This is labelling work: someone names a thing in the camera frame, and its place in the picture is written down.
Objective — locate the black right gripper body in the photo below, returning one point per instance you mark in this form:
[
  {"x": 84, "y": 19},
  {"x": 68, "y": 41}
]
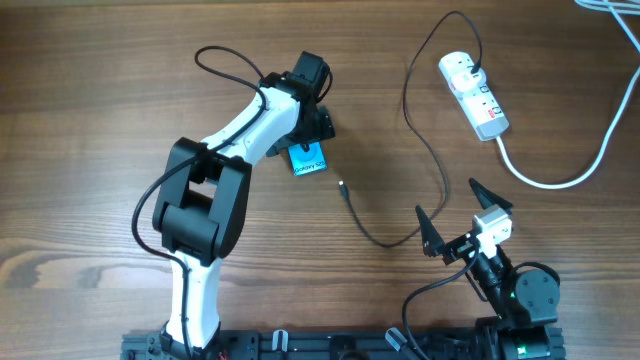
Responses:
[{"x": 457, "y": 248}]

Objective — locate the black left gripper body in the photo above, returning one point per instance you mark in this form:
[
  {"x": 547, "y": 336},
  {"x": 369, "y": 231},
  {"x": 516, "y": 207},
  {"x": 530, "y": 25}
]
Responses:
[{"x": 319, "y": 128}]

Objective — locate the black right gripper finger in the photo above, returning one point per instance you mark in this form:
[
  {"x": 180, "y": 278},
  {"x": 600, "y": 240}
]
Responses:
[
  {"x": 432, "y": 243},
  {"x": 487, "y": 198}
]

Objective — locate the Galaxy S25 smartphone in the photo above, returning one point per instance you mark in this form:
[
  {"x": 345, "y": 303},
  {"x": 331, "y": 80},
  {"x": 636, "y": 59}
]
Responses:
[{"x": 307, "y": 159}]

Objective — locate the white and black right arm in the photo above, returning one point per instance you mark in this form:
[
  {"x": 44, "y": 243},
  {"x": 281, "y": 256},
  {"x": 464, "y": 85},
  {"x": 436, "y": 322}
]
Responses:
[{"x": 524, "y": 297}]

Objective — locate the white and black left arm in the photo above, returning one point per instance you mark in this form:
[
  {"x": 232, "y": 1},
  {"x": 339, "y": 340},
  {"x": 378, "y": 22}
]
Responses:
[{"x": 203, "y": 195}]

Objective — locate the white charger plug adapter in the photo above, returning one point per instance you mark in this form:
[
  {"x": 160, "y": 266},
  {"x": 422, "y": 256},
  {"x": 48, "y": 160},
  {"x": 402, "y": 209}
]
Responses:
[{"x": 464, "y": 81}]

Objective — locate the white power strip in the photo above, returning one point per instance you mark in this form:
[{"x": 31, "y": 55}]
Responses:
[{"x": 485, "y": 115}]

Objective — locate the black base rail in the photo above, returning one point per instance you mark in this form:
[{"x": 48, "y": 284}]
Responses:
[{"x": 445, "y": 343}]

